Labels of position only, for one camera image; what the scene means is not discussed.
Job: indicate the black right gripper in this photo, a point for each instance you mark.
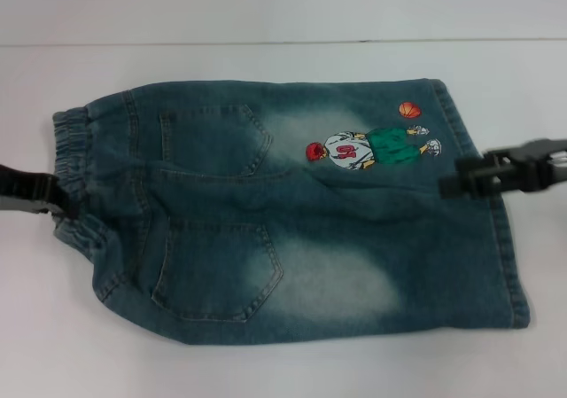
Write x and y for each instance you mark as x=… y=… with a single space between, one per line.
x=545 y=163

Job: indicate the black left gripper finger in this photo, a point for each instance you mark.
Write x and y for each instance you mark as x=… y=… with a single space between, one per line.
x=35 y=183
x=22 y=205

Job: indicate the blue denim shorts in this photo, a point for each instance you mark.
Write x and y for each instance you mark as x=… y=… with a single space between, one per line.
x=283 y=203

